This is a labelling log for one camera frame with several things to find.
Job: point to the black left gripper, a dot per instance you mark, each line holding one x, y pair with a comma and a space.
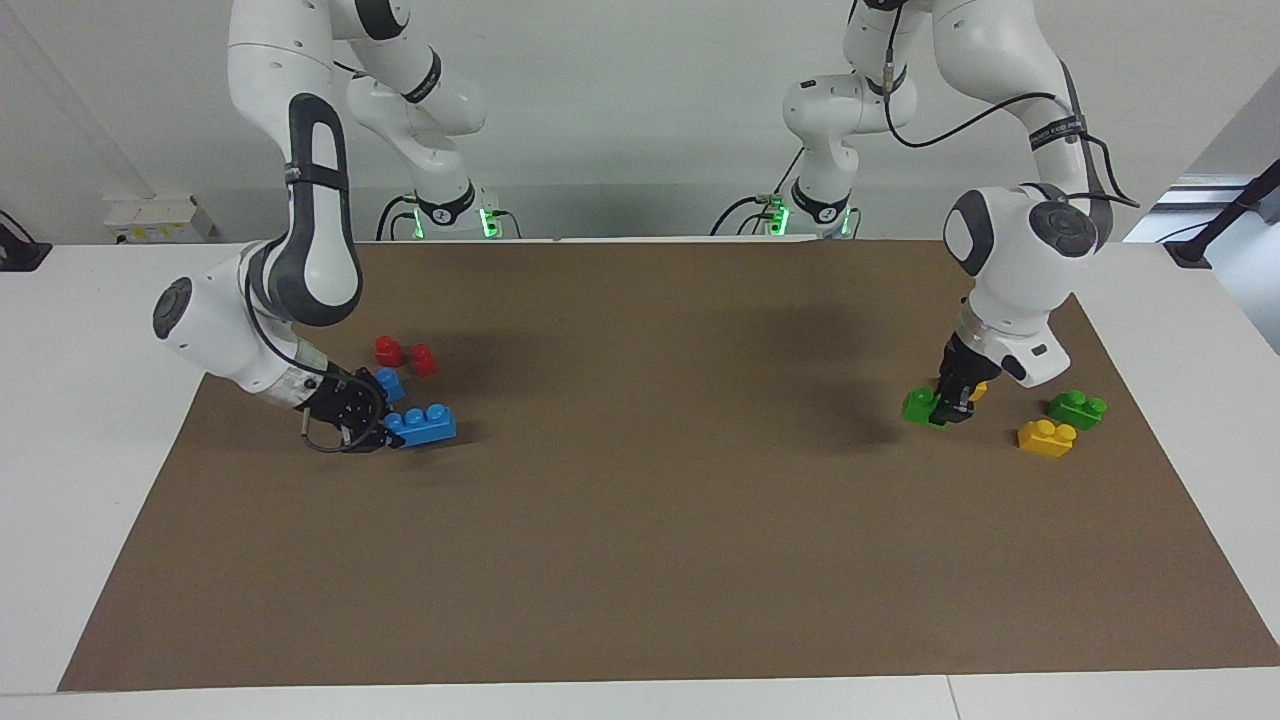
962, 372

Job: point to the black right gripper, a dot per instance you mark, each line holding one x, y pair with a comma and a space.
345, 410

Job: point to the blue three-stud toy block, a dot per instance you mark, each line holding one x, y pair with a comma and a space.
393, 384
425, 425

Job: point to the green two-stud toy block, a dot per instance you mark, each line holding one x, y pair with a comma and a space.
1076, 411
915, 408

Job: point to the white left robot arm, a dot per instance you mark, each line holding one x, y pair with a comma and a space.
1010, 270

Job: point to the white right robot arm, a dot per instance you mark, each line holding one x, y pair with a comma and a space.
210, 330

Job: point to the yellow two-stud toy block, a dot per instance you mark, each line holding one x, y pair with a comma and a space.
1046, 440
980, 390

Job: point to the red one-stud toy block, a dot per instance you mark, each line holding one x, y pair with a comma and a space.
425, 362
388, 352

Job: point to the black stand pole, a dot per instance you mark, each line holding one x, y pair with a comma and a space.
1188, 252

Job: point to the brown table mat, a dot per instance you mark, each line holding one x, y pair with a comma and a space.
640, 560

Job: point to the black table clamp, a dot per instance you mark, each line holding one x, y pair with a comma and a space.
20, 255

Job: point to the white wall socket box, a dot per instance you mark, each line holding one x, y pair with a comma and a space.
160, 215

